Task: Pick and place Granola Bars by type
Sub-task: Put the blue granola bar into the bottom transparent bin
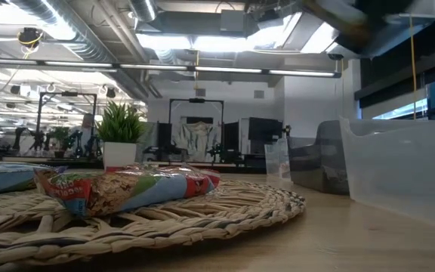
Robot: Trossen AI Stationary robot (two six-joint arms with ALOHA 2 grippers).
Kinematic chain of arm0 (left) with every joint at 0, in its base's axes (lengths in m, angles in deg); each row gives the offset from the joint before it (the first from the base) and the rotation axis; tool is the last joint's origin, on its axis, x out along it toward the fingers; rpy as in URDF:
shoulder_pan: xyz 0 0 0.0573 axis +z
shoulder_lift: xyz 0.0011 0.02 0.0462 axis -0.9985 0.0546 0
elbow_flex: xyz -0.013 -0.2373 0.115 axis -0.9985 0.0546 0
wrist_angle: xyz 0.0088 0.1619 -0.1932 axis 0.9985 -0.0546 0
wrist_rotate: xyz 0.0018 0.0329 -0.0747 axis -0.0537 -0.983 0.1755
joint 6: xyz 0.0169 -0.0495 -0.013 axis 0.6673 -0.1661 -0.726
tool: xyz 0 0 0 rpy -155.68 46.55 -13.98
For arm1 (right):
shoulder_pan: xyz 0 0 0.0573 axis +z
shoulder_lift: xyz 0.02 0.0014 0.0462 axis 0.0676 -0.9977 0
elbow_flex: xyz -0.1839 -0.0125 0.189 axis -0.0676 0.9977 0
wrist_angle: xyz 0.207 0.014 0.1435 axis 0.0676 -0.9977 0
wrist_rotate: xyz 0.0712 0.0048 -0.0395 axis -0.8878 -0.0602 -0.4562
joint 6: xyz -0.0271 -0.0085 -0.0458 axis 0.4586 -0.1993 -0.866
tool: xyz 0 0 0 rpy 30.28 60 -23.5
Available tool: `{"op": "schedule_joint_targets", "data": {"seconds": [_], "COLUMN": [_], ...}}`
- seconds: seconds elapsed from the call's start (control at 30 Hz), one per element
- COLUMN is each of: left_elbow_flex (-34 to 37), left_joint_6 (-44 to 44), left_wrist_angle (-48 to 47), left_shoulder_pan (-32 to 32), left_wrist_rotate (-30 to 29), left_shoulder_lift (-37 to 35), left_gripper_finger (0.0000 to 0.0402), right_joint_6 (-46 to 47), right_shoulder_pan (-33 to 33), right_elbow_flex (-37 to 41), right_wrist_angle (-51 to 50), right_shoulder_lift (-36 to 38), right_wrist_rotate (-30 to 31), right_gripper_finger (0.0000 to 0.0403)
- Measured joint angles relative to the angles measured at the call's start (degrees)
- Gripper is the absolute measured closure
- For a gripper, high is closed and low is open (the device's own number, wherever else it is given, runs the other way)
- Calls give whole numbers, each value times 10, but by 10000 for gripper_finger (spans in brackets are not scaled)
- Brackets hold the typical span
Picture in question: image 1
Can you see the blue red green granola bar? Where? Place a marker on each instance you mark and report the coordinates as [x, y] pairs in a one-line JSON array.
[[134, 190]]

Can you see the long white light bar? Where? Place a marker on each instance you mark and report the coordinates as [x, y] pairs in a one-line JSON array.
[[225, 69]]

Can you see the dark grey plastic bin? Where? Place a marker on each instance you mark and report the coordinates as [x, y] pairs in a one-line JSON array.
[[315, 162]]

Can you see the small background potted plant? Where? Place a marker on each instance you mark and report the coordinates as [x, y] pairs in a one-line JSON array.
[[60, 136]]

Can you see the black robot station frame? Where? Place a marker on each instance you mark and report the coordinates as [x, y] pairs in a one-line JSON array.
[[68, 93], [196, 100]]

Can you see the black computer monitor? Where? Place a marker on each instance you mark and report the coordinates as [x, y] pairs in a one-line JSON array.
[[264, 129], [164, 136], [231, 135]]

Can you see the round woven wicker placemat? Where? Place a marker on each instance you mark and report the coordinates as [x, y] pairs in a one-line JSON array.
[[195, 226]]

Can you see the white crumpled cloth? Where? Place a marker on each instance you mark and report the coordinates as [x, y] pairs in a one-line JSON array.
[[196, 136]]

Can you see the clear plastic bin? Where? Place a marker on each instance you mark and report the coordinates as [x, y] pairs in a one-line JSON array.
[[402, 170], [278, 158]]

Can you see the black aluminium table frame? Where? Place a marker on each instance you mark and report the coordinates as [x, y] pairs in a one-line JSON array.
[[240, 168]]

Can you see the green plant in white pot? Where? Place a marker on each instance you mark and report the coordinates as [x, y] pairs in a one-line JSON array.
[[121, 128]]

